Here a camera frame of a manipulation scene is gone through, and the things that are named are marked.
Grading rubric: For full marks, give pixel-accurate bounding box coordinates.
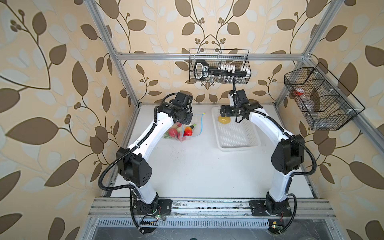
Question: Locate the aluminium front rail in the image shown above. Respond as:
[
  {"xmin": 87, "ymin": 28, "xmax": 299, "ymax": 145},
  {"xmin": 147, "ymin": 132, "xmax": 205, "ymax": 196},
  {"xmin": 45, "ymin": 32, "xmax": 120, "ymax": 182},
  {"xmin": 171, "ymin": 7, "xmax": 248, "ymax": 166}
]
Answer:
[{"xmin": 89, "ymin": 198, "xmax": 336, "ymax": 220}]

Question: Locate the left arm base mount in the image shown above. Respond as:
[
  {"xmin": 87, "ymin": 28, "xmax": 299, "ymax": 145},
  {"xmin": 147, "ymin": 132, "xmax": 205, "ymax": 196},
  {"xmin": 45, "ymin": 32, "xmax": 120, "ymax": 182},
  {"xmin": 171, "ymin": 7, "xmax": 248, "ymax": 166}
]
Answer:
[{"xmin": 132, "ymin": 199, "xmax": 173, "ymax": 216}]

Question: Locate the back wire basket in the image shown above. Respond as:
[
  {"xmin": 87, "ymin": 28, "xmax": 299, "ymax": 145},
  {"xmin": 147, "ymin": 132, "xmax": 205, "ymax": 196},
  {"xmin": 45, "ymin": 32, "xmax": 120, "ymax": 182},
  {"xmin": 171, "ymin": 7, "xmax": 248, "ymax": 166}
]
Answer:
[{"xmin": 189, "ymin": 48, "xmax": 252, "ymax": 85}]

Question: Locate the yellow potato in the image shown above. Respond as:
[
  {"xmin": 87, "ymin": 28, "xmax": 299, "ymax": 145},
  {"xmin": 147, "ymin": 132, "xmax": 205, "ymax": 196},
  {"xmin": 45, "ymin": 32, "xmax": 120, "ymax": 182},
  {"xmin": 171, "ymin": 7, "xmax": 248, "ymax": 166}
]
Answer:
[{"xmin": 218, "ymin": 116, "xmax": 231, "ymax": 125}]

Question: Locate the clear zip top bag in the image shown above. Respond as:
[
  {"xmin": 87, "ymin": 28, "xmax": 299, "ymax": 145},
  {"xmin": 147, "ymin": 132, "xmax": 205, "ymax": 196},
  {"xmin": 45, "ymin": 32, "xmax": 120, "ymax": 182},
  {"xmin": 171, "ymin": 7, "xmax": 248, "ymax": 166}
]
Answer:
[{"xmin": 163, "ymin": 113, "xmax": 206, "ymax": 142}]

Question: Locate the black tool in basket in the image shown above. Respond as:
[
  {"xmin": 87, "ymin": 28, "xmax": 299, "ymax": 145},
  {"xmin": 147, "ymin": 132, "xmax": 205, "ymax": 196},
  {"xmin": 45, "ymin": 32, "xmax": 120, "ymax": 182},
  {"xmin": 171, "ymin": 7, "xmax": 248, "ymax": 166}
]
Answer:
[{"xmin": 192, "ymin": 61, "xmax": 252, "ymax": 82}]

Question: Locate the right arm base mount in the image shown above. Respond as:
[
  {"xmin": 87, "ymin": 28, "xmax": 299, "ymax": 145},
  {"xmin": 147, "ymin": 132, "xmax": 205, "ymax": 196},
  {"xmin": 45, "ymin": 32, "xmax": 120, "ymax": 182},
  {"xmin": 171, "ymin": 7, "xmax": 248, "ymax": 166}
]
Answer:
[{"xmin": 249, "ymin": 199, "xmax": 293, "ymax": 217}]

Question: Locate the red yellow mango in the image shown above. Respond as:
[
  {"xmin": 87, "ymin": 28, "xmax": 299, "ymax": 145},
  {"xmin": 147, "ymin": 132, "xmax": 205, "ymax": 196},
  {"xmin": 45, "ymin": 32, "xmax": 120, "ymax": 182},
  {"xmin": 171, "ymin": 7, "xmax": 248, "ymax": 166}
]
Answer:
[{"xmin": 184, "ymin": 127, "xmax": 193, "ymax": 137}]

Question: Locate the white plastic basket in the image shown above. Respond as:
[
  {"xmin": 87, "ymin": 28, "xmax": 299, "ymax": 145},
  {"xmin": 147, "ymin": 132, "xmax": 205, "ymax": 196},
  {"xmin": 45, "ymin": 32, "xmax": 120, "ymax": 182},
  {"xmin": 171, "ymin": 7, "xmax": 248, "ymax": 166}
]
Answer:
[{"xmin": 211, "ymin": 107, "xmax": 261, "ymax": 152}]

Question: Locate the red white item in basket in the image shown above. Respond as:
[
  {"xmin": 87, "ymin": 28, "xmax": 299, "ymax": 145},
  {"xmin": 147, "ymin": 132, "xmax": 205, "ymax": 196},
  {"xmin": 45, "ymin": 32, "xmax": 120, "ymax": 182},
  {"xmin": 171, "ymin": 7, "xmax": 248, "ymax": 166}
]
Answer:
[{"xmin": 293, "ymin": 88, "xmax": 305, "ymax": 97}]

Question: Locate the side wire basket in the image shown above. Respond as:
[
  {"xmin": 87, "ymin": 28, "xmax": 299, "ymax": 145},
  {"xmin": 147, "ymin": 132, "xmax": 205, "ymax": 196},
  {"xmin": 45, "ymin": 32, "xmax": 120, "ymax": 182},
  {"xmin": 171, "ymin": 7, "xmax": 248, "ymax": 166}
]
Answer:
[{"xmin": 284, "ymin": 62, "xmax": 366, "ymax": 131}]

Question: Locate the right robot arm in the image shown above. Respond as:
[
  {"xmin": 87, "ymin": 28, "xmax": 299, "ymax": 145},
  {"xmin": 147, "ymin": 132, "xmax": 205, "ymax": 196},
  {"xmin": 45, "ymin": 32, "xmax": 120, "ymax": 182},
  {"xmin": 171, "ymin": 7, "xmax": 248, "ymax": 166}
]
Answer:
[{"xmin": 220, "ymin": 83, "xmax": 317, "ymax": 215}]

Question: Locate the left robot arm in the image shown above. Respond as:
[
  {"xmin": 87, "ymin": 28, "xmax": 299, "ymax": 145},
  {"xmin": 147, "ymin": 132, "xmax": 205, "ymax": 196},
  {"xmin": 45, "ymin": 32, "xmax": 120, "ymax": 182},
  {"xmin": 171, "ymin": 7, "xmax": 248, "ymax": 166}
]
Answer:
[{"xmin": 98, "ymin": 92, "xmax": 193, "ymax": 205}]

